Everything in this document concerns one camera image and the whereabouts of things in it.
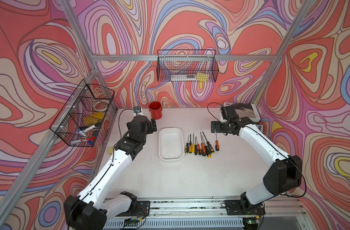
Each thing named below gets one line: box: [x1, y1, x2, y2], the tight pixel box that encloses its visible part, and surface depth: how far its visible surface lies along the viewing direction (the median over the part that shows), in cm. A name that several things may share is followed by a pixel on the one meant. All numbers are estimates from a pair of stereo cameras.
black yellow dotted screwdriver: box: [201, 131, 215, 155], surface depth 97 cm
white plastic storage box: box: [158, 126, 185, 161], surface depth 98 cm
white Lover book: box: [222, 102, 261, 123], surface depth 115 cm
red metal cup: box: [148, 101, 163, 120], surface depth 111 cm
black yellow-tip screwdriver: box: [200, 134, 212, 159], surface depth 95 cm
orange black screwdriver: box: [215, 133, 220, 151], surface depth 98 cm
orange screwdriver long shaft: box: [199, 132, 207, 157], surface depth 95 cm
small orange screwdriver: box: [195, 136, 202, 156], surface depth 95 cm
